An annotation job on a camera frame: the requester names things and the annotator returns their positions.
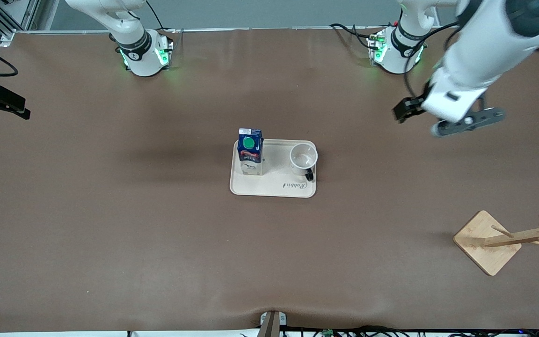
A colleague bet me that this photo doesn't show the white smiley cup black handle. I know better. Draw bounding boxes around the white smiley cup black handle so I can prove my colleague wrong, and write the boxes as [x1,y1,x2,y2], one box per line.
[289,143,320,183]

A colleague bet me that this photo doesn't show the blue milk carton green cap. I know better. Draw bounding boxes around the blue milk carton green cap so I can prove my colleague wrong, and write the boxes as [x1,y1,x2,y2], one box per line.
[237,128,264,176]

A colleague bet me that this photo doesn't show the wooden cup rack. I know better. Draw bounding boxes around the wooden cup rack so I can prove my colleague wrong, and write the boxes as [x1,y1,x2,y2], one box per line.
[453,209,539,277]

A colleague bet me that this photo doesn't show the beige plastic tray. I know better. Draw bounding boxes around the beige plastic tray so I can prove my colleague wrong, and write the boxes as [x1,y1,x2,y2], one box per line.
[229,139,317,198]

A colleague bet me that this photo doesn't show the aluminium frame profile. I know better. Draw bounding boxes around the aluminium frame profile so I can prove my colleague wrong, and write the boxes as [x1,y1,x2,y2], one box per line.
[0,0,42,37]

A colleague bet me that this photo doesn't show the black left base cables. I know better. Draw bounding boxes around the black left base cables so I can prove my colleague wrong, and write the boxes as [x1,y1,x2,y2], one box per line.
[329,22,375,50]

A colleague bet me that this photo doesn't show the black right base cable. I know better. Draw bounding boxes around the black right base cable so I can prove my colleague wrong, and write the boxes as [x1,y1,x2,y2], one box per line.
[145,0,177,34]

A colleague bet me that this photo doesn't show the metal bracket at table edge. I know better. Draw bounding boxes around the metal bracket at table edge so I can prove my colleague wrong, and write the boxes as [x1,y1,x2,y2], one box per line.
[259,310,288,337]

